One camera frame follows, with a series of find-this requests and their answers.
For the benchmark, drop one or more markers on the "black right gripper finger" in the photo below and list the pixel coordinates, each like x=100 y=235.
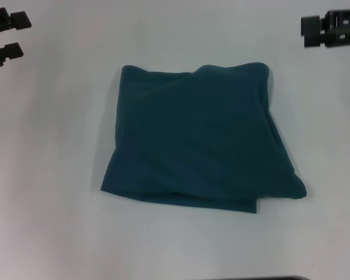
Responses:
x=323 y=41
x=312 y=24

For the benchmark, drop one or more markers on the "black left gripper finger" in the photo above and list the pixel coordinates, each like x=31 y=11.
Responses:
x=8 y=54
x=17 y=19

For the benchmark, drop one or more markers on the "teal shirt with FREE print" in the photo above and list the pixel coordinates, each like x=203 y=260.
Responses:
x=192 y=131

